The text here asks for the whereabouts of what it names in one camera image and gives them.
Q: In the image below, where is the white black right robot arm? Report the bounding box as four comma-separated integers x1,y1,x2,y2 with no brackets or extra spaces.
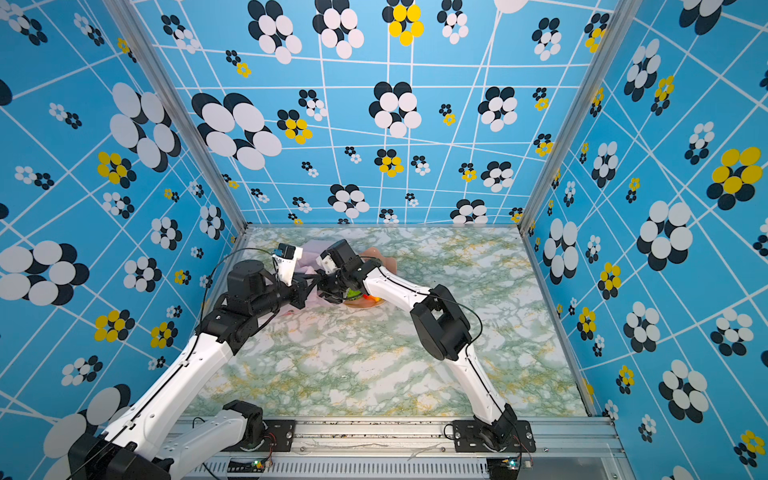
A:
316,240,522,452

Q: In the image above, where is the pink scalloped fruit bowl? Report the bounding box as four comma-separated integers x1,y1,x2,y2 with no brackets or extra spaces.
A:
344,247,398,309

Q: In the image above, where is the aluminium frame post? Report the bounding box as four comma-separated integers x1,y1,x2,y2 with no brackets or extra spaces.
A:
519,0,642,234
104,1,247,235

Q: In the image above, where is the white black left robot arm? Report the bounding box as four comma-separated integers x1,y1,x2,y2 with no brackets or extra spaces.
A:
67,259,317,479

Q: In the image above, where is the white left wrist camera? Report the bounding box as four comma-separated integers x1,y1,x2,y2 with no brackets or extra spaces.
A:
272,243,303,286

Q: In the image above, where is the aluminium frame post left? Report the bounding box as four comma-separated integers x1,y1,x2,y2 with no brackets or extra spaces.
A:
104,1,247,235

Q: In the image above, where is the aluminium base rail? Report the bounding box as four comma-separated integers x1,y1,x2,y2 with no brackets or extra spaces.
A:
182,416,635,479

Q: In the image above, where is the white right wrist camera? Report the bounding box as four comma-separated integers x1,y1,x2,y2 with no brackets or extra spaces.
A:
316,250,338,275

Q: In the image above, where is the pink printed plastic bag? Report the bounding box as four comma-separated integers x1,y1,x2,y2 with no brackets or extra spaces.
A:
293,240,329,308

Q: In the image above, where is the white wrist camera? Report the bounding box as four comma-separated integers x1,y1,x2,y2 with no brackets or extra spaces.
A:
316,250,338,275
272,243,303,286

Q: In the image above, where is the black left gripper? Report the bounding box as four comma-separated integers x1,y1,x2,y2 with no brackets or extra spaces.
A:
251,271,321,320

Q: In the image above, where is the aluminium frame post right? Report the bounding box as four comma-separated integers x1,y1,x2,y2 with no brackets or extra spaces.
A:
519,0,642,234

